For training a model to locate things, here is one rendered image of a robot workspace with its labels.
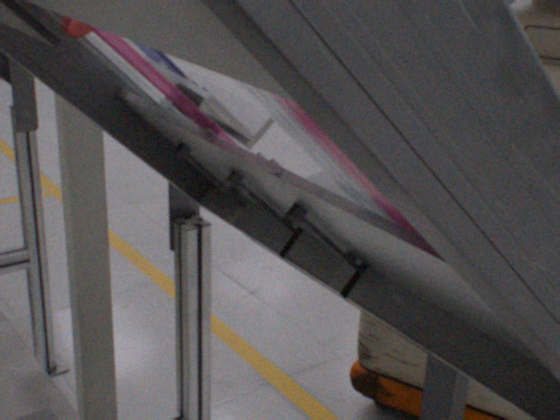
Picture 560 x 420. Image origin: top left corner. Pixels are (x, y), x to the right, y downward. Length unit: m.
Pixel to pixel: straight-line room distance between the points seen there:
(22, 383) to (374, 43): 0.65
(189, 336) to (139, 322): 0.98
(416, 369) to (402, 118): 1.45
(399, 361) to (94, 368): 0.63
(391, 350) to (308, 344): 0.40
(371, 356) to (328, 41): 1.51
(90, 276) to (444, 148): 1.14
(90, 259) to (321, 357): 0.82
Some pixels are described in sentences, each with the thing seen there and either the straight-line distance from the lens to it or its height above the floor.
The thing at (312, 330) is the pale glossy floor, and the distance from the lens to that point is 2.07.
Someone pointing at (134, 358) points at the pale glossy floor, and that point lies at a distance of 1.97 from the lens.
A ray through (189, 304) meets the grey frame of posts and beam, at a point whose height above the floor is 0.52.
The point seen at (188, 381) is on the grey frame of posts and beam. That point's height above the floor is 0.39.
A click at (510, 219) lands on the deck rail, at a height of 0.97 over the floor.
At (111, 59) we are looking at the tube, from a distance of 0.82.
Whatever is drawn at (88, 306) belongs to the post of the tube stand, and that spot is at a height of 0.40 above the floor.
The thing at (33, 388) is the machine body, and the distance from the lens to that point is 0.80.
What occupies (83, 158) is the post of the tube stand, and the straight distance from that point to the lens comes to 1.26.
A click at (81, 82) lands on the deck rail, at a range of 0.91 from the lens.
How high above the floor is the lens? 1.06
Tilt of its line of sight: 22 degrees down
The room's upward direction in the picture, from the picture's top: 2 degrees clockwise
